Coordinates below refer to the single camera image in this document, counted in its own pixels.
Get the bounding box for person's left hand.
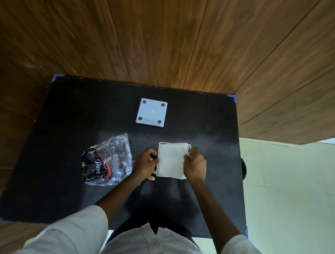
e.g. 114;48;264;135
131;148;160;185

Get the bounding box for person's right hand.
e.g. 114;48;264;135
183;147;207;184

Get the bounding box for white cloth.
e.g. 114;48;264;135
158;142;190;180

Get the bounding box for white square tray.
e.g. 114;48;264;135
156;142;192;179

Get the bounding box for person's right forearm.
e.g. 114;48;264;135
186;180;242;254

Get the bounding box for person's left forearm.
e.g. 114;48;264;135
94;175;144;231

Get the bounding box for white square lid, black feet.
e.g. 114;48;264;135
135;98;168;128

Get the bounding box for clear printed plastic bag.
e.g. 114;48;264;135
81;133;133;186

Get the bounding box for white shirt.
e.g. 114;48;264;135
15;205;263;254

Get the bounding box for black felt table mat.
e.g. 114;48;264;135
0;74;248;239

